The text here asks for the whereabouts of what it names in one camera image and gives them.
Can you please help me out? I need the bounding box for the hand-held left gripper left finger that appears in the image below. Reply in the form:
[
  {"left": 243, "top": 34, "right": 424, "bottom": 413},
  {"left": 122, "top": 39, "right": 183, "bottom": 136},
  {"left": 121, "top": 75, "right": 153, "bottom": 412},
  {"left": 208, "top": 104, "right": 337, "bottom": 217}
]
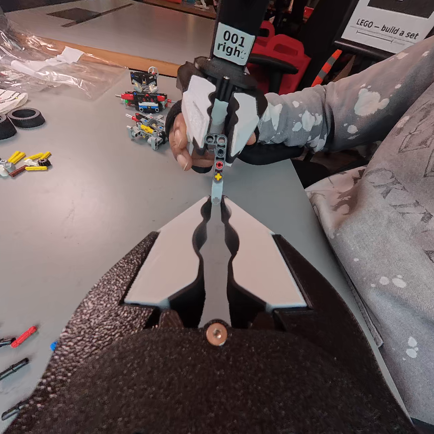
[{"left": 124, "top": 195, "right": 212, "bottom": 328}]

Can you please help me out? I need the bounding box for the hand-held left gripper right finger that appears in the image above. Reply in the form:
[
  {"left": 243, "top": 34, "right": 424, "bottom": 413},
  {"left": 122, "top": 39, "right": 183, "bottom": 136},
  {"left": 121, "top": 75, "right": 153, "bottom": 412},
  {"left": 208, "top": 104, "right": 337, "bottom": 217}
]
[{"left": 221, "top": 196, "right": 314, "bottom": 329}]

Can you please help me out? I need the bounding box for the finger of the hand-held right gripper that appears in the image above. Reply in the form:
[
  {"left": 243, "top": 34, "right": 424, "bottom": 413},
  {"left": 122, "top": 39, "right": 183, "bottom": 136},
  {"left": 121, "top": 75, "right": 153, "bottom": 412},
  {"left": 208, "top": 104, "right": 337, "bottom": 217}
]
[
  {"left": 181, "top": 75, "right": 218, "bottom": 157},
  {"left": 227, "top": 92, "right": 262, "bottom": 167}
]

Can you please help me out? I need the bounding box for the toy beam assembly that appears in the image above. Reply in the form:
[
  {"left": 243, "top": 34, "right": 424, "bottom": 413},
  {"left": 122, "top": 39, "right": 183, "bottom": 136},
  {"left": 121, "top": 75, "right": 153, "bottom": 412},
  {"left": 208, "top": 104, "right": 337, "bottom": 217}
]
[{"left": 204, "top": 99, "right": 229, "bottom": 207}]

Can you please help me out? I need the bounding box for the black desk mat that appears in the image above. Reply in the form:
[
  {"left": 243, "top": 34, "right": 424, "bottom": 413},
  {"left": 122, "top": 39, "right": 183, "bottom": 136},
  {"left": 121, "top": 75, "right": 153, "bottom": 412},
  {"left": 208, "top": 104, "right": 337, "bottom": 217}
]
[{"left": 47, "top": 3, "right": 135, "bottom": 28}]

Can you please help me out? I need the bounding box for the person's right hand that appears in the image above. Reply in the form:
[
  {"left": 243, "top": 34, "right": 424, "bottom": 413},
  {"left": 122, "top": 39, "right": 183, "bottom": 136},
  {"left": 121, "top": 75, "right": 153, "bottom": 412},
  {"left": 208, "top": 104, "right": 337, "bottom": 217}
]
[{"left": 169, "top": 113, "right": 213, "bottom": 171}]

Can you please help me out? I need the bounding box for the red chair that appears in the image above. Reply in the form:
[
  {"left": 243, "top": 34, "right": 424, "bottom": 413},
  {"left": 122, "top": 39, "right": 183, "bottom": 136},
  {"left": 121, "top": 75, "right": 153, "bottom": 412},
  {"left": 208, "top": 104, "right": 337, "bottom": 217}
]
[{"left": 249, "top": 20, "right": 312, "bottom": 95}]

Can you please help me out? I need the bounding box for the partly built toy car chassis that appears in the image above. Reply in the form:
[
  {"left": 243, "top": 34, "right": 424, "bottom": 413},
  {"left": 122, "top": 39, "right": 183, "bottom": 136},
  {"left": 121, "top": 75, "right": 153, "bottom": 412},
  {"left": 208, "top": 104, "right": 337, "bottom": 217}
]
[{"left": 115, "top": 66, "right": 171, "bottom": 152}]

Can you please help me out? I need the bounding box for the background grey table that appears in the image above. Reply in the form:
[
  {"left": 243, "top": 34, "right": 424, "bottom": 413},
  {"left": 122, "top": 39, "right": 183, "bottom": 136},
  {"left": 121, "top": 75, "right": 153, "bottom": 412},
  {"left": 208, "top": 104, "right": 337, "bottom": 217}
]
[{"left": 7, "top": 0, "right": 219, "bottom": 66}]

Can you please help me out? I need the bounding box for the orange and grey striped bar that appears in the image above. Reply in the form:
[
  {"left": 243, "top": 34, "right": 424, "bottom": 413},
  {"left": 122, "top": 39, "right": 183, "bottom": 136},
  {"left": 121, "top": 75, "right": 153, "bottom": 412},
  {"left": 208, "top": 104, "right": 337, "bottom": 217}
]
[{"left": 310, "top": 49, "right": 343, "bottom": 87}]

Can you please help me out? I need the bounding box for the person's torso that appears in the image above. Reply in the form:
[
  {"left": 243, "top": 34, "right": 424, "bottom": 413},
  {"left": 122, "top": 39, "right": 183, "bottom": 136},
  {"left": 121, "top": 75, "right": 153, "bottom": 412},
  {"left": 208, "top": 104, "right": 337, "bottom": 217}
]
[{"left": 305, "top": 86, "right": 434, "bottom": 424}]

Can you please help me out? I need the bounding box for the clear plastic bag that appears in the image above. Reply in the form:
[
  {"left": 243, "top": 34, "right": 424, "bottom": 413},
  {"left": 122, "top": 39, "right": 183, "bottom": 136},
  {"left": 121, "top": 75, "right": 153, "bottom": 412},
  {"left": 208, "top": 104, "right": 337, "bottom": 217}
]
[{"left": 0, "top": 29, "right": 127, "bottom": 101}]

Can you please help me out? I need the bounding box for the white printed sign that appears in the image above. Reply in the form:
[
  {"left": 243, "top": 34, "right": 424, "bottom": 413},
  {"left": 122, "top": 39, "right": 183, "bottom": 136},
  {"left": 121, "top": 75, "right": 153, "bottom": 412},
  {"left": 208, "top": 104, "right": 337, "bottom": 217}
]
[{"left": 340, "top": 0, "right": 434, "bottom": 54}]

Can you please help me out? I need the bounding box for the red connector pin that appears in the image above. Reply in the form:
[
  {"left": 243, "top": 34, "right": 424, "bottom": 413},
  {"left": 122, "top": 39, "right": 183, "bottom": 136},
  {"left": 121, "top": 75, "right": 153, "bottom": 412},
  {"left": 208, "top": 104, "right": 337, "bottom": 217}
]
[{"left": 10, "top": 325, "right": 38, "bottom": 349}]

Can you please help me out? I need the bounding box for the black toy tire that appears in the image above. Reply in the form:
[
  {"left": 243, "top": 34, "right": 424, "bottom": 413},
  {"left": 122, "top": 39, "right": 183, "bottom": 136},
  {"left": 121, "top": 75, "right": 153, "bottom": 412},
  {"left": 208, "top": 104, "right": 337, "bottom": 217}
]
[
  {"left": 0, "top": 113, "right": 17, "bottom": 140},
  {"left": 7, "top": 108, "right": 45, "bottom": 129}
]

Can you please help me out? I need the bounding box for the black connector pin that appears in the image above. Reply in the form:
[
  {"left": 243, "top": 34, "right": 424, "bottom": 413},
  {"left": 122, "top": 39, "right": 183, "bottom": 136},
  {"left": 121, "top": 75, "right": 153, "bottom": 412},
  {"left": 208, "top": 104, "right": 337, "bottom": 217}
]
[
  {"left": 0, "top": 400, "right": 29, "bottom": 421},
  {"left": 0, "top": 358, "right": 30, "bottom": 380}
]

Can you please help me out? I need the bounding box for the printed paper sheet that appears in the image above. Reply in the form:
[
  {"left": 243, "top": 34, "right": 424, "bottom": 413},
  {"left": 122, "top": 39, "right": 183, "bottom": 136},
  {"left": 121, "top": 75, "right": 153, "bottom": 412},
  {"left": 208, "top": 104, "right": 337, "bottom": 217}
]
[{"left": 0, "top": 89, "right": 28, "bottom": 115}]

